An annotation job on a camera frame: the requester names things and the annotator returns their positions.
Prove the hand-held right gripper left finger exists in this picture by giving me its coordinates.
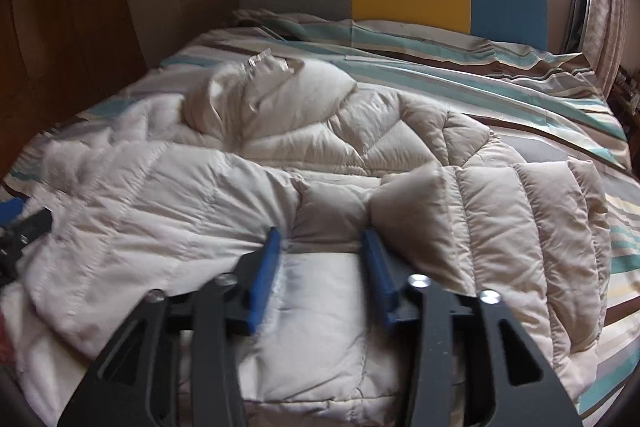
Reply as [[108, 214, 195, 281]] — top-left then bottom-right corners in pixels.
[[57, 227, 282, 427]]

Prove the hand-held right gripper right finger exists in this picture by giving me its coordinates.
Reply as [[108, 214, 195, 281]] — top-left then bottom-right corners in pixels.
[[362, 228, 583, 427]]

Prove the beige quilted puffer jacket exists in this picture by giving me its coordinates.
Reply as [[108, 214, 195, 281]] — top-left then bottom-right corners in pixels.
[[0, 57, 613, 427]]

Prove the striped bed sheet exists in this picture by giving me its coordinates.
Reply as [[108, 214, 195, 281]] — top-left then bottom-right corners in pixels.
[[0, 9, 640, 418]]

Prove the wooden bedside rack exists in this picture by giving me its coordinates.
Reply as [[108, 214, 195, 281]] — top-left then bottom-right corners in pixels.
[[607, 67, 640, 130]]

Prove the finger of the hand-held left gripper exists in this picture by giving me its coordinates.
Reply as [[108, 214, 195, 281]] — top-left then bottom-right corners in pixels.
[[0, 199, 54, 288]]

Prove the patterned beige curtain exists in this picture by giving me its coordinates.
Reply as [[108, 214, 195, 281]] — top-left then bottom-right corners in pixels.
[[582, 0, 640, 100]]

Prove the brown wooden wardrobe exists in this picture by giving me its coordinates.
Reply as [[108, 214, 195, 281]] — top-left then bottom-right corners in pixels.
[[0, 0, 151, 180]]

